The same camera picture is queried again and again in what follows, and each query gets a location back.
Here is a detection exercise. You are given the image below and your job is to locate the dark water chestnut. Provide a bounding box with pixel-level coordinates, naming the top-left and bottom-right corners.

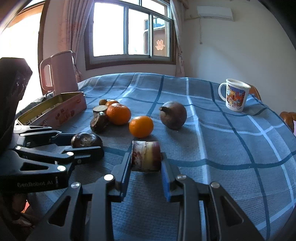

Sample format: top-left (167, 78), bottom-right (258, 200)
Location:
top-left (71, 132), bottom-right (103, 148)

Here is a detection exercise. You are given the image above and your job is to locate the large orange tangerine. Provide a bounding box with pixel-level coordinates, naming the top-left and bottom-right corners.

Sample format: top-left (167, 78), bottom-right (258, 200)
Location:
top-left (106, 103), bottom-right (132, 126)

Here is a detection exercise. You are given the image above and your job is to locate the large purple passion fruit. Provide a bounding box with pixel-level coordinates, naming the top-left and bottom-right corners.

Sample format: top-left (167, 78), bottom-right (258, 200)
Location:
top-left (159, 101), bottom-right (187, 130)

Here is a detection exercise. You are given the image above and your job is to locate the dark chestnut fruit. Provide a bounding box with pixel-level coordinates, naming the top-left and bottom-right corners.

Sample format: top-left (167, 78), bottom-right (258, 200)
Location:
top-left (90, 111), bottom-right (109, 134)

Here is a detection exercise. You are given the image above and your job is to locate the pink metal tin box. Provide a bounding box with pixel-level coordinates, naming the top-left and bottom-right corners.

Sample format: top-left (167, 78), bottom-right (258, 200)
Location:
top-left (17, 91), bottom-right (86, 129)

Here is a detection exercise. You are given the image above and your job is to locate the brown longan fruit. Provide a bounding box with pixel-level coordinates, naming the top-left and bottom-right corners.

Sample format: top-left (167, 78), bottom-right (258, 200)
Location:
top-left (99, 99), bottom-right (108, 105)

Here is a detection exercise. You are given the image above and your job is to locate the pink electric kettle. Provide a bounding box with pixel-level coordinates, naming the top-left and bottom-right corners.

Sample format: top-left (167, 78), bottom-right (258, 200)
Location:
top-left (40, 50), bottom-right (78, 95)

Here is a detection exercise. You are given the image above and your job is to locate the small orange tangerine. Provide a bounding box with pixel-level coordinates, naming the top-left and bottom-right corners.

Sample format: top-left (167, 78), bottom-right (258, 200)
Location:
top-left (105, 99), bottom-right (118, 107)

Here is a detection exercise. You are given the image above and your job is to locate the blue plaid tablecloth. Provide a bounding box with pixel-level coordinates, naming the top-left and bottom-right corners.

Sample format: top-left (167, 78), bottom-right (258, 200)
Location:
top-left (14, 72), bottom-right (296, 241)

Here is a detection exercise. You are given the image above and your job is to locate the brown leather chair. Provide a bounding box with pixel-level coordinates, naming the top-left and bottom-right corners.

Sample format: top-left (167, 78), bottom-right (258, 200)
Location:
top-left (249, 85), bottom-right (261, 100)
top-left (280, 111), bottom-right (296, 135)

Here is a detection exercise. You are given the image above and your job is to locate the pink curtain left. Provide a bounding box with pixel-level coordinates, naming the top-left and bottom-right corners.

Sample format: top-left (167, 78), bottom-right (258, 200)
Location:
top-left (58, 0), bottom-right (94, 83)

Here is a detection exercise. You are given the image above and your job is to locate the pink curtain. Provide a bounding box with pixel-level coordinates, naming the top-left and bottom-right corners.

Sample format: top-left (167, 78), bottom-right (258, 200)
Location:
top-left (170, 0), bottom-right (185, 77)
top-left (58, 0), bottom-right (94, 83)

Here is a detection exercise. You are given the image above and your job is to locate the white printed mug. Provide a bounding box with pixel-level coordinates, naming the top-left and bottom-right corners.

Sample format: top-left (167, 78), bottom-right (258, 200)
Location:
top-left (218, 79), bottom-right (251, 113)

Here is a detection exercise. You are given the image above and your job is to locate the pink curtain right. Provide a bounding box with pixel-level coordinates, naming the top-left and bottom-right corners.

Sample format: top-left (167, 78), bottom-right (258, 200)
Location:
top-left (170, 0), bottom-right (185, 77)

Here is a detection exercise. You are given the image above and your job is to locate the white air conditioner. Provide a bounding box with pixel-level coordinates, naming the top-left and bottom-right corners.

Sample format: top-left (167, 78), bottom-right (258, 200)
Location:
top-left (197, 6), bottom-right (234, 21)

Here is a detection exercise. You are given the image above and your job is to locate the wooden door frame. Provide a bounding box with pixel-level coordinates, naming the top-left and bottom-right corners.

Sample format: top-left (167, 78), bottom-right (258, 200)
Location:
top-left (1, 1), bottom-right (47, 98)

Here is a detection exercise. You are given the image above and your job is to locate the window with brown frame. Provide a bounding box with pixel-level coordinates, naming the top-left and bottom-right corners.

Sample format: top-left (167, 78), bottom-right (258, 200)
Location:
top-left (84, 1), bottom-right (176, 70)

